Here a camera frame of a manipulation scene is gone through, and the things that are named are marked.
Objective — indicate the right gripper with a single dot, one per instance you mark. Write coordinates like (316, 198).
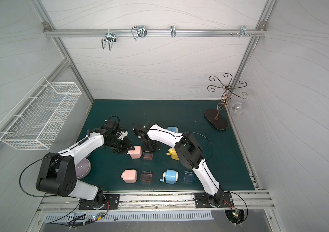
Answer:
(148, 144)

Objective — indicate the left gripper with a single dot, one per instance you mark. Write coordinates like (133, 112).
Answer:
(122, 145)

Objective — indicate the red tray row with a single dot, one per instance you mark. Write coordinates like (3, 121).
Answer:
(146, 177)
(148, 156)

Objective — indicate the pink sharpener row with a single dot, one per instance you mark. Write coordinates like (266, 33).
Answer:
(136, 153)
(129, 176)

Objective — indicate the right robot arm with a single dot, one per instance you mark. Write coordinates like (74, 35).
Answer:
(190, 155)

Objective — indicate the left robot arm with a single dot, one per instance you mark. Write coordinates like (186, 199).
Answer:
(57, 173)

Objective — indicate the yellow sharpener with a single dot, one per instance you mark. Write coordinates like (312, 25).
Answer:
(172, 153)

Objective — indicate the red tray front row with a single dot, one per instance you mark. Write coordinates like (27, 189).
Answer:
(146, 177)

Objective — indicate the pink sharpener front row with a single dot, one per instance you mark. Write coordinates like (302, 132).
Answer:
(129, 176)

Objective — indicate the blue sharpener back row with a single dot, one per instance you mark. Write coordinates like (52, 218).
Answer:
(173, 129)

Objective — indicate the blue sharpener row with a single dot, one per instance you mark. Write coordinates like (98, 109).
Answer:
(173, 129)
(170, 177)

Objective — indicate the blue sharpener front row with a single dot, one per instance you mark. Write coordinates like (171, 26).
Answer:
(170, 177)

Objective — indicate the blue tray front row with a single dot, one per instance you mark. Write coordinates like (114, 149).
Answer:
(188, 177)

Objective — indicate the purple bowl front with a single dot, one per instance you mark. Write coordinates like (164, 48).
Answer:
(83, 168)

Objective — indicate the black metal hook stand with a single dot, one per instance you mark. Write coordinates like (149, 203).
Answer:
(214, 115)

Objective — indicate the clear glass cup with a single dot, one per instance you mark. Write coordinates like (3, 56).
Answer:
(237, 108)

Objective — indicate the metal hook left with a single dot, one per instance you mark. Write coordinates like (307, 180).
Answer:
(109, 40)

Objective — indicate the metal hook middle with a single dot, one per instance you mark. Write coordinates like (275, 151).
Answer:
(138, 32)

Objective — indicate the metal hook small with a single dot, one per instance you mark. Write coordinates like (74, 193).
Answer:
(173, 31)

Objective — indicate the metal hook right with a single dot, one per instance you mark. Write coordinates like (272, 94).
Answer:
(243, 33)

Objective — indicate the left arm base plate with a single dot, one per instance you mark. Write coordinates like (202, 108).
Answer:
(108, 201)

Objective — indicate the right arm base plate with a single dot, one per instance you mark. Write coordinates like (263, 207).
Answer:
(222, 200)

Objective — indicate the white slotted cable duct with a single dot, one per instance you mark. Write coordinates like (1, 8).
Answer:
(134, 216)

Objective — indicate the white wire basket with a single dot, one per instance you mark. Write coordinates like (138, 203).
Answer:
(35, 122)

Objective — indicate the aluminium top rail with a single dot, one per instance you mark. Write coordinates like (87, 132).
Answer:
(152, 33)

